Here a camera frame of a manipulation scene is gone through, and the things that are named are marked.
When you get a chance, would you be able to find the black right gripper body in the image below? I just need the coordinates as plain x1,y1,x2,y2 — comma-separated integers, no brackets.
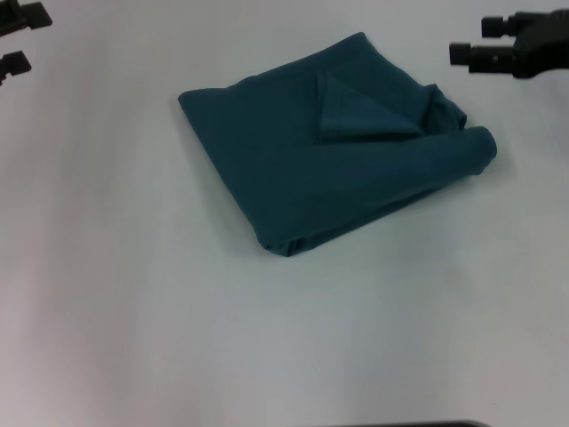
510,7,569,81

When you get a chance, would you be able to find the teal t-shirt with beige print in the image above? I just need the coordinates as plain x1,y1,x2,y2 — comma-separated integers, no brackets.
177,31,498,259

